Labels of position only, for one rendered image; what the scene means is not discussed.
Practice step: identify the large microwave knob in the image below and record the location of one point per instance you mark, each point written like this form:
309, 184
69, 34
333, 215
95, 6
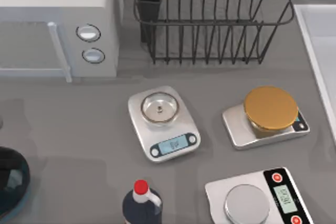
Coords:
88, 33

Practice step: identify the silver scale with black panel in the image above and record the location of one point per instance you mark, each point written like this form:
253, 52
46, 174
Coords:
252, 197

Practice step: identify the small microwave knob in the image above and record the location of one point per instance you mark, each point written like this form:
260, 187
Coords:
93, 55

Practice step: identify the dark blue bowl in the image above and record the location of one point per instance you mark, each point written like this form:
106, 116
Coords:
11, 179

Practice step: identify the pale microwave oven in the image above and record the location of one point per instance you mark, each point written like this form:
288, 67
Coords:
107, 37

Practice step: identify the silver scale with gold plate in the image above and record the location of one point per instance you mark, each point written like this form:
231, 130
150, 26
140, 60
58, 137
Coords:
265, 124

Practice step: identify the dark bottle with red cap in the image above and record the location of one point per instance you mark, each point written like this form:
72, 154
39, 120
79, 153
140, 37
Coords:
141, 205

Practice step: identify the silver scale with round bowl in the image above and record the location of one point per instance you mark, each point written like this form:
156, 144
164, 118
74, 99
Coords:
162, 127

